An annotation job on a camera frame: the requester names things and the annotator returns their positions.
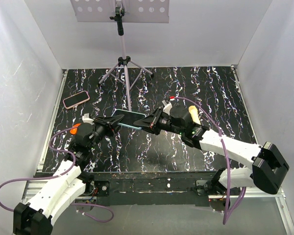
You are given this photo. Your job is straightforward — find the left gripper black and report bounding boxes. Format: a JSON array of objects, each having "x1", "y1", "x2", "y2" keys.
[{"x1": 88, "y1": 115, "x2": 126, "y2": 151}]

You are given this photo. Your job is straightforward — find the music stand with tripod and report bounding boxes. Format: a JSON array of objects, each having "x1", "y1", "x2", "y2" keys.
[{"x1": 71, "y1": 0, "x2": 170, "y2": 111}]

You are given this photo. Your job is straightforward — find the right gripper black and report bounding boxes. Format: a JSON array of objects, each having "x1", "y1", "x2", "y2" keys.
[{"x1": 135, "y1": 107, "x2": 183, "y2": 136}]

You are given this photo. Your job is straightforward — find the orange curved piece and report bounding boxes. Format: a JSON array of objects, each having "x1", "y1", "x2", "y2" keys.
[{"x1": 70, "y1": 123, "x2": 80, "y2": 135}]

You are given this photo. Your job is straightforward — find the cream toy microphone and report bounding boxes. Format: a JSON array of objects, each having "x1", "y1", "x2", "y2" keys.
[{"x1": 188, "y1": 105, "x2": 201, "y2": 125}]

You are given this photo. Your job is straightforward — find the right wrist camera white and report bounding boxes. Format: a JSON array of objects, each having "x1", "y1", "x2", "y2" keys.
[{"x1": 162, "y1": 96, "x2": 175, "y2": 115}]

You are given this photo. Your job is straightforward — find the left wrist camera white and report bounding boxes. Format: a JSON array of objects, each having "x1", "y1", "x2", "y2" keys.
[{"x1": 82, "y1": 113, "x2": 94, "y2": 125}]

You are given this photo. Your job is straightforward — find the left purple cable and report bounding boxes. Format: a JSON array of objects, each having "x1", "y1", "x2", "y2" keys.
[{"x1": 0, "y1": 127, "x2": 115, "y2": 223}]

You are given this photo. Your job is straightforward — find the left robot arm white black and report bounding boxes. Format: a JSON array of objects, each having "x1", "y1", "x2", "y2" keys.
[{"x1": 13, "y1": 115, "x2": 124, "y2": 235}]

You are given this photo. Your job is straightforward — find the phone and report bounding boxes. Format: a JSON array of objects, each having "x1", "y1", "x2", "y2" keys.
[
  {"x1": 112, "y1": 109, "x2": 146, "y2": 130},
  {"x1": 63, "y1": 91, "x2": 90, "y2": 109}
]

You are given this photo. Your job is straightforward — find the aluminium front rail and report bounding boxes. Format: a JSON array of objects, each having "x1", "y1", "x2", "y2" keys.
[{"x1": 22, "y1": 180, "x2": 286, "y2": 203}]

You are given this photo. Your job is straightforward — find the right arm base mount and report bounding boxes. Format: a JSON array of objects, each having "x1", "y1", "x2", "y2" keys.
[{"x1": 187, "y1": 179, "x2": 227, "y2": 197}]

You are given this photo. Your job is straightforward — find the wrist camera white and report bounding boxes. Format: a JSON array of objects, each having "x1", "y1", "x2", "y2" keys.
[
  {"x1": 162, "y1": 96, "x2": 175, "y2": 115},
  {"x1": 82, "y1": 113, "x2": 94, "y2": 125}
]

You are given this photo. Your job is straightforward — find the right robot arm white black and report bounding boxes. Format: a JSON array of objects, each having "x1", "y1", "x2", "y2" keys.
[{"x1": 134, "y1": 105, "x2": 290, "y2": 195}]

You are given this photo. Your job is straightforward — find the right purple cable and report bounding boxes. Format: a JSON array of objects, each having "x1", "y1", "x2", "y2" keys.
[{"x1": 172, "y1": 96, "x2": 248, "y2": 225}]

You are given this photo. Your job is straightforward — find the phone in pink case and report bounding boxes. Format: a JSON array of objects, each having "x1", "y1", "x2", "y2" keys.
[{"x1": 63, "y1": 91, "x2": 90, "y2": 109}]

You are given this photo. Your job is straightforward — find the purple cable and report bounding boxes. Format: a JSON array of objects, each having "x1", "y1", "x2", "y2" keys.
[
  {"x1": 0, "y1": 127, "x2": 115, "y2": 223},
  {"x1": 172, "y1": 96, "x2": 248, "y2": 225}
]

